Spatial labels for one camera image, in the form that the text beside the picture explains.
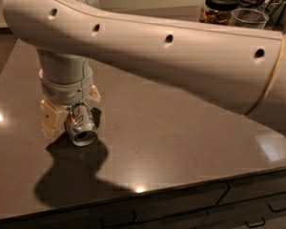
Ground white green 7up can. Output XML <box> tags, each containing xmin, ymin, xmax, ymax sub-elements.
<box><xmin>65</xmin><ymin>102</ymin><xmax>97</xmax><ymax>147</ymax></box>

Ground dark left cabinet drawer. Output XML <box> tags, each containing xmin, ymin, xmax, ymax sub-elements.
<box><xmin>0</xmin><ymin>182</ymin><xmax>228</xmax><ymax>229</ymax></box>

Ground dark drawer with handle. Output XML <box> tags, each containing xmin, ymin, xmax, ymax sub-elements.
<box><xmin>214</xmin><ymin>170</ymin><xmax>286</xmax><ymax>209</ymax></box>

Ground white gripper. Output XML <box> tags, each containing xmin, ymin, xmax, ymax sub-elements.
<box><xmin>39</xmin><ymin>69</ymin><xmax>101</xmax><ymax>139</ymax></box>

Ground dark lower drawer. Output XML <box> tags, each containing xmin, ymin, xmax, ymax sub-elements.
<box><xmin>195</xmin><ymin>193</ymin><xmax>286</xmax><ymax>229</ymax></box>

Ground glass jar with black lid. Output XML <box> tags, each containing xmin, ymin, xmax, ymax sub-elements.
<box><xmin>199</xmin><ymin>0</ymin><xmax>240</xmax><ymax>25</ymax></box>

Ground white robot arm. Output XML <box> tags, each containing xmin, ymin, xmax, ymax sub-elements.
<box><xmin>3</xmin><ymin>0</ymin><xmax>286</xmax><ymax>136</ymax></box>

